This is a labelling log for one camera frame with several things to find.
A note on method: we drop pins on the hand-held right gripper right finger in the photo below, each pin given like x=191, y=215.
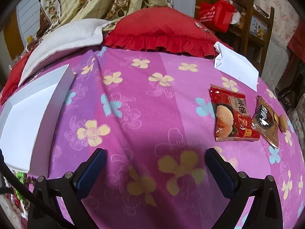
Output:
x=220, y=171

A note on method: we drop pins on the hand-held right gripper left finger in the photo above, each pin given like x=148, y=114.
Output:
x=91, y=169

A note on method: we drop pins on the white shallow box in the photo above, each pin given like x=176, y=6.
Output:
x=31, y=105

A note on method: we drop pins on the red snack packet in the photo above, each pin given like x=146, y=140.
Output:
x=233, y=114

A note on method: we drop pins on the brown snack packet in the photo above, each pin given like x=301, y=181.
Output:
x=266, y=121

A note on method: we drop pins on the pink floral blanket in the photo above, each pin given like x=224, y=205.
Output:
x=147, y=114

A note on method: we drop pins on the white paper sheet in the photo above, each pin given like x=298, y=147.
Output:
x=236, y=64

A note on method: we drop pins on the plain red pillow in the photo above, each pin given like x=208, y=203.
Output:
x=12, y=81

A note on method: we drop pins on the white pillow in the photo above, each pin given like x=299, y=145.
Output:
x=64, y=38

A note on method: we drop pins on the wooden chair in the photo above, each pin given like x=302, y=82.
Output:
x=250, y=35

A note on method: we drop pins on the red ruffled pillow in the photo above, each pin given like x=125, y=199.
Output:
x=157, y=28

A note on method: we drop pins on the red plastic bag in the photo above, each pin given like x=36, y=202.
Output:
x=215, y=14

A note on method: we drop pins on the pink floral cloth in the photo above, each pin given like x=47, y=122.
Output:
x=276, y=7

